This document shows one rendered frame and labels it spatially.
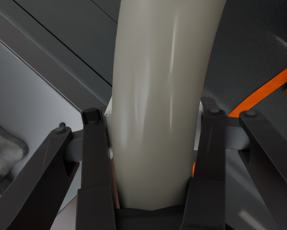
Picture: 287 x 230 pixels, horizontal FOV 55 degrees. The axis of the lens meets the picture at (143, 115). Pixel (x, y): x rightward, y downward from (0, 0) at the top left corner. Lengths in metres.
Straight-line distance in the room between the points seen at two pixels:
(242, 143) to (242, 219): 1.43
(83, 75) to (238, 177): 1.09
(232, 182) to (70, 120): 1.13
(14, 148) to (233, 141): 0.35
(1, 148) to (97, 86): 0.17
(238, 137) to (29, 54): 0.35
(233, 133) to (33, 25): 0.42
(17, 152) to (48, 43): 0.18
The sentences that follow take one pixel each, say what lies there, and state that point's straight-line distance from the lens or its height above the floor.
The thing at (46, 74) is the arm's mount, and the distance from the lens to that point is 0.42.
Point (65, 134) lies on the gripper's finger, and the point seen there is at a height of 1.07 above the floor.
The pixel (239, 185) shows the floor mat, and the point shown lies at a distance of 1.46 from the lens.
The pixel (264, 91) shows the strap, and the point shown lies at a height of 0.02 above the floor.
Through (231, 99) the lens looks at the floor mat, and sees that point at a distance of 1.25.
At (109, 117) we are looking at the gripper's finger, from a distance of 0.17.
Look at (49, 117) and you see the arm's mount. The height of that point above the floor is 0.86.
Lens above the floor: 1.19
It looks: 64 degrees down
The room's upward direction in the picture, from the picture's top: 150 degrees counter-clockwise
